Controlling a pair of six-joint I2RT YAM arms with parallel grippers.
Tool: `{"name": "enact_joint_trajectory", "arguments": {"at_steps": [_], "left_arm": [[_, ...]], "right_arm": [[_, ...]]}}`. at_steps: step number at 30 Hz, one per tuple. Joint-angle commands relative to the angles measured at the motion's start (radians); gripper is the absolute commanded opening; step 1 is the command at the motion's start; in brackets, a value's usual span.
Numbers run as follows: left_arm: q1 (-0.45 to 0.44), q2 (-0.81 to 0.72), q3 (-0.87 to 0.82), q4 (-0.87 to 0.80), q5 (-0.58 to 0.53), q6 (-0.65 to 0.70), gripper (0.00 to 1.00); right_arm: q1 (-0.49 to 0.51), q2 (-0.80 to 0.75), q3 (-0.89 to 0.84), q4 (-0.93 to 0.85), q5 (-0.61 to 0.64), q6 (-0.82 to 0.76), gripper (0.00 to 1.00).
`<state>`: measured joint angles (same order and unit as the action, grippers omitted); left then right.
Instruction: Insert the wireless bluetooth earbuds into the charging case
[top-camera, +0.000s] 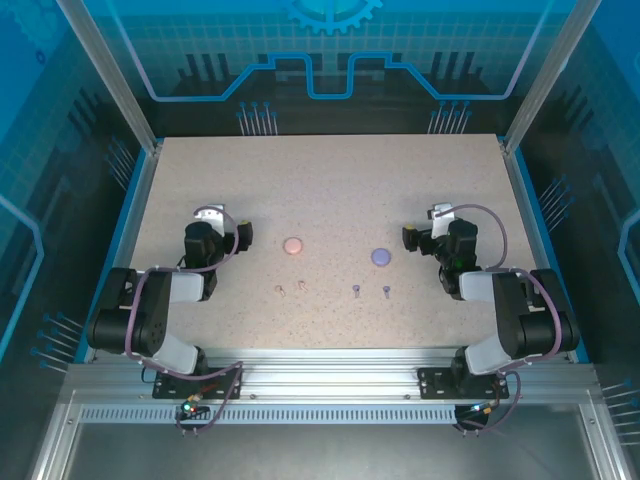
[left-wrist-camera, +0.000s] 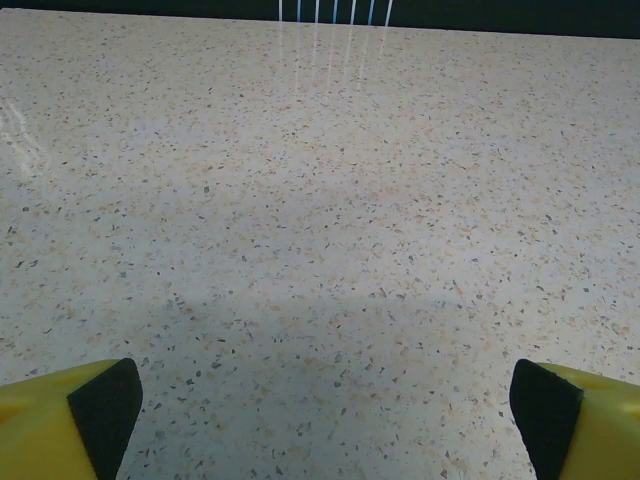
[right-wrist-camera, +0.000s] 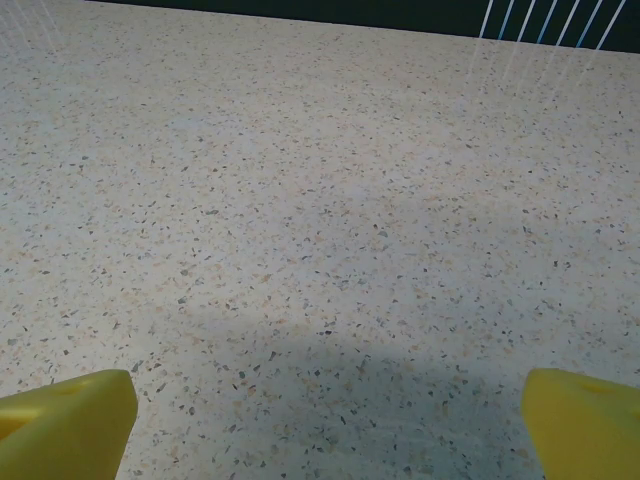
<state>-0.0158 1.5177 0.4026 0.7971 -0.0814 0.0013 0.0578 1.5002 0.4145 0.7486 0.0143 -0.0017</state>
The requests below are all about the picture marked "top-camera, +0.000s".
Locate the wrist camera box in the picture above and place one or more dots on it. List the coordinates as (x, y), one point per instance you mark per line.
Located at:
(212, 215)
(442, 220)

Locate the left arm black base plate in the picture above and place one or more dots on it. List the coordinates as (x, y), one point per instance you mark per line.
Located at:
(227, 385)

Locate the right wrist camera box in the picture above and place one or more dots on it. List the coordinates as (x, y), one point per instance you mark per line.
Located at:
(442, 220)

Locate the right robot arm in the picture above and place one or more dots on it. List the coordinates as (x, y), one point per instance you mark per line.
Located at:
(510, 310)

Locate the right aluminium frame post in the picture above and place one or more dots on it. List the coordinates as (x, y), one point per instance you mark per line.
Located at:
(547, 75)

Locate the left small LED board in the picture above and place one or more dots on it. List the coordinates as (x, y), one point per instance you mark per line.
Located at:
(190, 407)

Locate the aluminium mounting rail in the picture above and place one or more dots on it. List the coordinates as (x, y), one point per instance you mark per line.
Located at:
(325, 375)

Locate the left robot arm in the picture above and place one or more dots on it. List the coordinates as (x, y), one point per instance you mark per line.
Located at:
(155, 320)

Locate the aluminium frame post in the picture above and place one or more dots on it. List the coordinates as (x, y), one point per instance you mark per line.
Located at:
(121, 85)
(547, 75)

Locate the small led board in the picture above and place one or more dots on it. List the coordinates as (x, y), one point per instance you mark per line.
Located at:
(480, 411)
(190, 407)

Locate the aluminium side rail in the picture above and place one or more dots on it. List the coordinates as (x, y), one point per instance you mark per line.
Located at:
(537, 210)
(135, 205)

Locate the purple earbud charging case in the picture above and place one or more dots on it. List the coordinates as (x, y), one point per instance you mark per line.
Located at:
(381, 256)

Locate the pink earbud charging case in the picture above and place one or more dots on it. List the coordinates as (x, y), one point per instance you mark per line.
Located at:
(293, 245)

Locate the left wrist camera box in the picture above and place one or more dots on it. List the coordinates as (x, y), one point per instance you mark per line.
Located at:
(212, 215)

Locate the left aluminium side rail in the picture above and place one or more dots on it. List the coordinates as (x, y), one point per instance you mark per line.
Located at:
(135, 205)

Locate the right aluminium side rail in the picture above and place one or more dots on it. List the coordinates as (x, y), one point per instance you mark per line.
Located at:
(537, 210)

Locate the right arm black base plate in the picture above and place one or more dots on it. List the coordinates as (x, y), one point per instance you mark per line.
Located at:
(432, 385)

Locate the grey metal base panel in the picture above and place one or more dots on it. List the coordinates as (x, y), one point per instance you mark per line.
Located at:
(325, 455)

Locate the right small LED board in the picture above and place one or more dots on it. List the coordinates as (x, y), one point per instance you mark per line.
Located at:
(480, 411)

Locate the left aluminium frame post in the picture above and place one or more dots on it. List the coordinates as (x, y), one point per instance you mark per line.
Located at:
(121, 85)

